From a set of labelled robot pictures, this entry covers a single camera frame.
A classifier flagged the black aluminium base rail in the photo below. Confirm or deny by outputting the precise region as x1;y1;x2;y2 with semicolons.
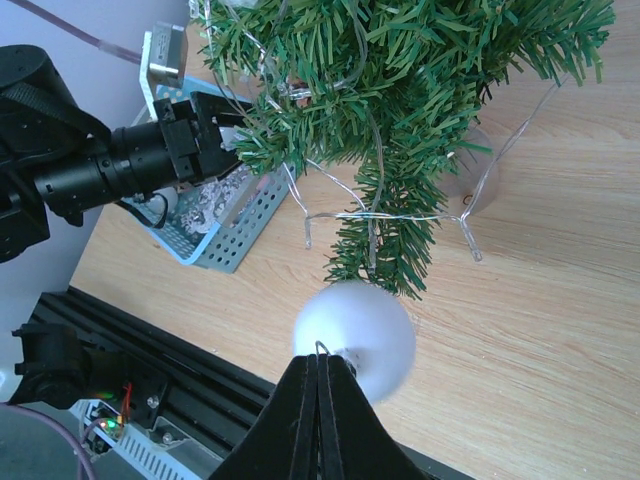
26;288;459;479

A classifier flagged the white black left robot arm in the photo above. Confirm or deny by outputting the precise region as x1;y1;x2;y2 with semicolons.
1;44;244;410

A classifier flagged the round wooden tree base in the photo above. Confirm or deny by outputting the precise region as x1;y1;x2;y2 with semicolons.
436;127;499;216

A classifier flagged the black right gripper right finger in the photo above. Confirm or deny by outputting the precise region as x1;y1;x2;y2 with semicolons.
317;354;428;480

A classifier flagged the clear string light wire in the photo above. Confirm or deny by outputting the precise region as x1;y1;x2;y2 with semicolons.
187;0;571;274

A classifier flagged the white glossy ball ornament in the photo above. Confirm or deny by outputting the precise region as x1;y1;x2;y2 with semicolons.
292;281;416;404

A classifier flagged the light blue perforated basket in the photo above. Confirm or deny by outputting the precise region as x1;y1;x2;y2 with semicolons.
129;82;301;275

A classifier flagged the small green christmas tree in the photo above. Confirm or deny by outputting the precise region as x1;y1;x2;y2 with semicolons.
197;1;615;298

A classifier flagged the light blue slotted cable duct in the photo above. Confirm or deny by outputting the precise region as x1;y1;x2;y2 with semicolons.
84;424;219;479

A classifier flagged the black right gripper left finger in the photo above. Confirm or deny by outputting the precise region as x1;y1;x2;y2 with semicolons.
211;354;318;479

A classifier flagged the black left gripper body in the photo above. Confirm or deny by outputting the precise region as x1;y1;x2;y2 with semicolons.
152;91;243;188

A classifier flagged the matte white ball ornament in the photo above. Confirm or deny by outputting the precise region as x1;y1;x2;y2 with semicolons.
145;187;178;215

